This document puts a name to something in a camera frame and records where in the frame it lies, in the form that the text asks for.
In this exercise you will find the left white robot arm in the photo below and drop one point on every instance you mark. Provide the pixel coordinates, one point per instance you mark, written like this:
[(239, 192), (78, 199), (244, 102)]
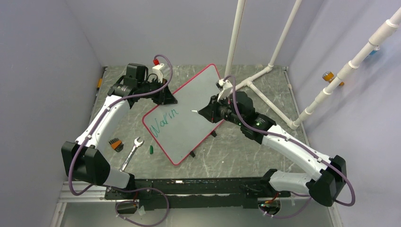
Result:
[(83, 159)]

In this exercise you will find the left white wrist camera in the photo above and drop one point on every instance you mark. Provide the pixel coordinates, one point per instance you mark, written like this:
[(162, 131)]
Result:
[(160, 70)]

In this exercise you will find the silver combination wrench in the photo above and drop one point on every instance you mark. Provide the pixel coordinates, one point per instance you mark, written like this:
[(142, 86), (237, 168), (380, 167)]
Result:
[(137, 143)]

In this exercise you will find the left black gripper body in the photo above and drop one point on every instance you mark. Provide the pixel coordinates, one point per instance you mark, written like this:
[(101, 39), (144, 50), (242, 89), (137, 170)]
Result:
[(155, 85)]

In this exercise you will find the whiteboard wire stand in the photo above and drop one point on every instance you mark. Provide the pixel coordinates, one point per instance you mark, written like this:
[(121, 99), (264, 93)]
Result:
[(213, 133)]

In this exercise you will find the blue wall fitting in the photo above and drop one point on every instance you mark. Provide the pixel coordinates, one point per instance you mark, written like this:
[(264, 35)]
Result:
[(376, 49)]

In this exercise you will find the orange black brush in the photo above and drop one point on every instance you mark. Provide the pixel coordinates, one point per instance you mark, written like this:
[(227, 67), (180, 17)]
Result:
[(116, 144)]

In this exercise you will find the white PVC diagonal pipe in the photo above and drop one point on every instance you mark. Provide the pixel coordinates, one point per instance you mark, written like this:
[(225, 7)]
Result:
[(384, 31)]

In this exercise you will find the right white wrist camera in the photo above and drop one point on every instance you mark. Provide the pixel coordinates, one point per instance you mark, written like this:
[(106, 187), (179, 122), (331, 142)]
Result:
[(225, 87)]

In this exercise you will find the orange yellow wall fitting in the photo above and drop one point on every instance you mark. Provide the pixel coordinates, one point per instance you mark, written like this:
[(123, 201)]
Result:
[(328, 76)]

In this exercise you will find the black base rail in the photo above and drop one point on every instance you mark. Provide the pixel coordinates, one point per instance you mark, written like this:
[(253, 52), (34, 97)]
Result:
[(245, 192)]

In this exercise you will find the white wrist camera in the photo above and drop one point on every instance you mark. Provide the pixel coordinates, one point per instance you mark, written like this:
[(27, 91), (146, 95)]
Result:
[(225, 87), (160, 70)]

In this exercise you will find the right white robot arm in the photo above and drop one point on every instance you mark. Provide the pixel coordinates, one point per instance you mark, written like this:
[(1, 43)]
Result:
[(323, 177)]

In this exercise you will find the red framed whiteboard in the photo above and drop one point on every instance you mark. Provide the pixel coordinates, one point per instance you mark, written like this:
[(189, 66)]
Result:
[(177, 130)]

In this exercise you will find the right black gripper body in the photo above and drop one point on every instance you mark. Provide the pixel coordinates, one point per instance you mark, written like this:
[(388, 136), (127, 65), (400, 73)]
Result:
[(222, 109)]

